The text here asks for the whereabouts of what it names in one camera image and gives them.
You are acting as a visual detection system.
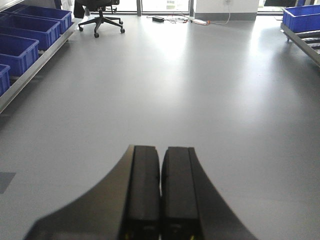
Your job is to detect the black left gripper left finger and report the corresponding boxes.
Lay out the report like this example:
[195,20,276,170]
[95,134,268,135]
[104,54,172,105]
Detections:
[25,145,160,240]

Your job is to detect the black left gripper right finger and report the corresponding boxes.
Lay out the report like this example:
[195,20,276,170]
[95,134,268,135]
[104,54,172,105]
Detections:
[161,147,256,240]

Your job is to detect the blue bin on left rack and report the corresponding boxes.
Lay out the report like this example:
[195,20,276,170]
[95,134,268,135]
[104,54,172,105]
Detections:
[0,34,39,77]

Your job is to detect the blue bin on rack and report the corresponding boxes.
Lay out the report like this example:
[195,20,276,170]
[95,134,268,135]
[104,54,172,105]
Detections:
[282,4,320,33]
[0,34,39,77]

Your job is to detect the blue bin rack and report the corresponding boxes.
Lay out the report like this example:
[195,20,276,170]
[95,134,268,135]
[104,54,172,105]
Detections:
[3,3,73,34]
[0,14,60,51]

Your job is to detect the black office chair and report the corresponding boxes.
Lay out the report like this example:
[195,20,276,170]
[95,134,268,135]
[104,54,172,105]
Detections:
[73,0,125,38]

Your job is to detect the steel roller rack right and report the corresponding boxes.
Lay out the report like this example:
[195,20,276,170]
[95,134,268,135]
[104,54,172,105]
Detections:
[280,23,320,67]

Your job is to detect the blue bin on right rack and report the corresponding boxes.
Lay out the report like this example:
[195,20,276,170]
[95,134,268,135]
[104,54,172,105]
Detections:
[282,4,320,33]

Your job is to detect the cables on floor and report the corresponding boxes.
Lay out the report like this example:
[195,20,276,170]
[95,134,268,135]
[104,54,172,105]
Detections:
[146,1,232,26]

